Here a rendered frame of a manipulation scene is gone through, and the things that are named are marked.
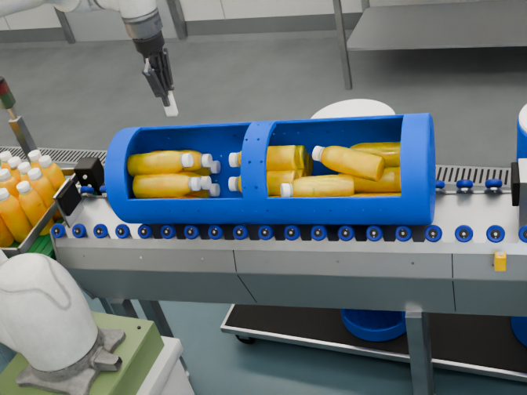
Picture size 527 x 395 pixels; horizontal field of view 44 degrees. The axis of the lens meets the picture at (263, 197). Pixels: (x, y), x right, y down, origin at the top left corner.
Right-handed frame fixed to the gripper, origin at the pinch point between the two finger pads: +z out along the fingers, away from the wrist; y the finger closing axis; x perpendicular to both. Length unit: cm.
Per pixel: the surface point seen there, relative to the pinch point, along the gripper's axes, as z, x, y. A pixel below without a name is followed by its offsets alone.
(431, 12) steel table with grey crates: 104, -52, 281
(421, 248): 40, -64, -12
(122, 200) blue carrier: 21.6, 15.6, -13.9
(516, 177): 24, -87, -2
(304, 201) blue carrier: 21.8, -36.2, -14.2
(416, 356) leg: 87, -60, -10
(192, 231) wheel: 35.9, -0.3, -10.7
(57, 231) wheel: 37, 45, -11
